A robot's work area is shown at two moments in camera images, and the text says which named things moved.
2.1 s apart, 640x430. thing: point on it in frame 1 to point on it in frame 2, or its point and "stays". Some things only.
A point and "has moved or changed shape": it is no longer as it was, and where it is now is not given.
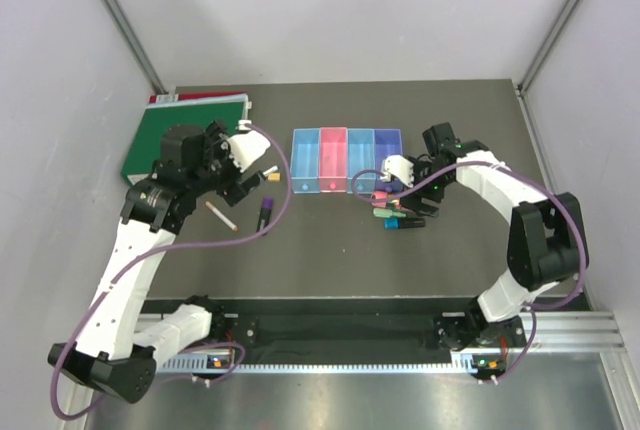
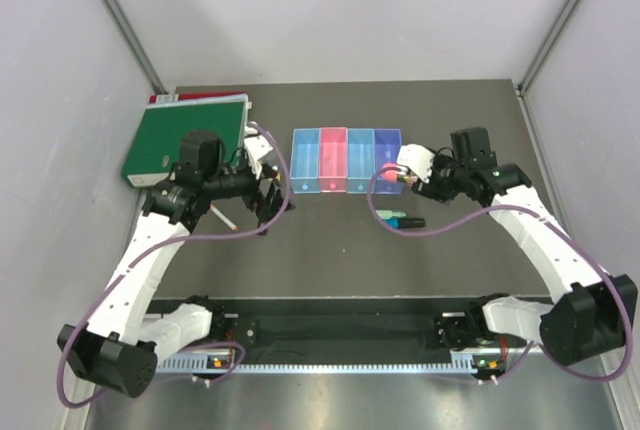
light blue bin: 361,157 stays
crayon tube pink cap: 379,203 has moved or changed shape
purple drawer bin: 387,143 stays
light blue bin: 305,161 stays
